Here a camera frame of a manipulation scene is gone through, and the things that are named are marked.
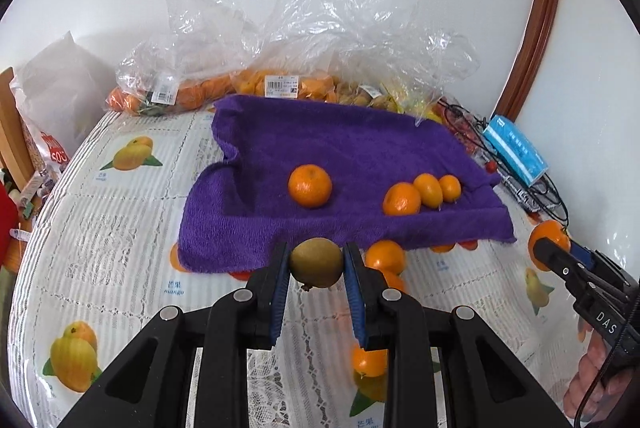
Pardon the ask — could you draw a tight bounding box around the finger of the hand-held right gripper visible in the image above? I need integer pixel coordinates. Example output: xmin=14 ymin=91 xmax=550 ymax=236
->
xmin=569 ymin=243 xmax=637 ymax=286
xmin=532 ymin=238 xmax=606 ymax=304

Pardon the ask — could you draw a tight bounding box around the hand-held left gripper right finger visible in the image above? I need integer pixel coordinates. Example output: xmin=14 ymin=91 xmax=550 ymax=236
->
xmin=342 ymin=242 xmax=573 ymax=428

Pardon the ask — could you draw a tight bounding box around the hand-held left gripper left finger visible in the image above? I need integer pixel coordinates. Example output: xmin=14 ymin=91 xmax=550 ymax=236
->
xmin=57 ymin=242 xmax=291 ymax=428

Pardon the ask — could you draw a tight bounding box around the small brownish-green round fruit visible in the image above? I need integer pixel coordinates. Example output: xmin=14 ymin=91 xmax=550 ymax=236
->
xmin=289 ymin=237 xmax=346 ymax=291

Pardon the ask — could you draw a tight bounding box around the oval orange kumquat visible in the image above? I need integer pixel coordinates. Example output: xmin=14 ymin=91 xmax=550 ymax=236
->
xmin=413 ymin=173 xmax=443 ymax=210

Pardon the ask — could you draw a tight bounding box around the small round orange kumquat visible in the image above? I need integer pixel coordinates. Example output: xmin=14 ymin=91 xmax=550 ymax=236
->
xmin=438 ymin=175 xmax=462 ymax=202

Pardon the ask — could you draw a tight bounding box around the purple towel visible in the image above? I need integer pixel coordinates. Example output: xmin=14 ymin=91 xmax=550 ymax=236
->
xmin=177 ymin=95 xmax=517 ymax=273

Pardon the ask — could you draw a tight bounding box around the bag of red fruits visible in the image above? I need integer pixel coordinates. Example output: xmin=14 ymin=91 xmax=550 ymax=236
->
xmin=432 ymin=96 xmax=488 ymax=159

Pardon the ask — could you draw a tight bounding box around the person's right hand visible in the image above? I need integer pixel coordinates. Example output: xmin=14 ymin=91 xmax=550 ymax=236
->
xmin=562 ymin=313 xmax=626 ymax=424

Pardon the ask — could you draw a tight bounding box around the checkered fabric pouch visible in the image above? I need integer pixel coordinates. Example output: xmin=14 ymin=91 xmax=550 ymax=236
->
xmin=492 ymin=173 xmax=543 ymax=221

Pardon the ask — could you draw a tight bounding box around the blue tissue box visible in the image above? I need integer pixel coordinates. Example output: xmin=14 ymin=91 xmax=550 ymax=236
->
xmin=482 ymin=114 xmax=549 ymax=186

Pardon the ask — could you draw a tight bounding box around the fruit-print lace tablecloth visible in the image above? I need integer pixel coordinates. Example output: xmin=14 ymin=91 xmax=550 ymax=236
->
xmin=7 ymin=108 xmax=601 ymax=428

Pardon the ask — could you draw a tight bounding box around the yellow plastic package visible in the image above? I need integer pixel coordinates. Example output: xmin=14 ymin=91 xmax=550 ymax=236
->
xmin=380 ymin=86 xmax=443 ymax=124

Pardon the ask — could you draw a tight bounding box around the clear bag of tan longans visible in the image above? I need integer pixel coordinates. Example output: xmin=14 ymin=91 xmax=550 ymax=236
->
xmin=332 ymin=33 xmax=481 ymax=111

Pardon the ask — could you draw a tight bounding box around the clear bag of kumquats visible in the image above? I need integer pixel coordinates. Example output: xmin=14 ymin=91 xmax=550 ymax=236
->
xmin=232 ymin=0 xmax=416 ymax=104

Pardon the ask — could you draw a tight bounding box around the clear bag of leafy mandarins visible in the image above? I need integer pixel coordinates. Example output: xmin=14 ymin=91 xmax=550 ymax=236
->
xmin=106 ymin=0 xmax=261 ymax=116

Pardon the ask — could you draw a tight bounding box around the white bag with red print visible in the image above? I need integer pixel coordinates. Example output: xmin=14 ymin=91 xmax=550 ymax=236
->
xmin=22 ymin=108 xmax=73 ymax=181

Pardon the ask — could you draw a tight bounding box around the red paper shopping bag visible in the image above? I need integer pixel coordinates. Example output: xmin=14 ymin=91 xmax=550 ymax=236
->
xmin=0 ymin=193 xmax=21 ymax=259

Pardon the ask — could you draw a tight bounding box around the white plastic bag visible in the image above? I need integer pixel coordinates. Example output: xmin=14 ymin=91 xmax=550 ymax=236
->
xmin=10 ymin=31 xmax=118 ymax=144

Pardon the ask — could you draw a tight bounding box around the wooden chair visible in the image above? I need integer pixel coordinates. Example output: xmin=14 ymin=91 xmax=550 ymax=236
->
xmin=0 ymin=67 xmax=36 ymax=191

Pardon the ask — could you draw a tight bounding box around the black wire basket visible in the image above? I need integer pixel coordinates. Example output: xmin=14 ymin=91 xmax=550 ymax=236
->
xmin=440 ymin=101 xmax=571 ymax=229

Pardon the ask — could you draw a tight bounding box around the brown wooden door frame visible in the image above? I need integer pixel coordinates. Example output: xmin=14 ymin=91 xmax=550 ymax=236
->
xmin=492 ymin=0 xmax=566 ymax=124

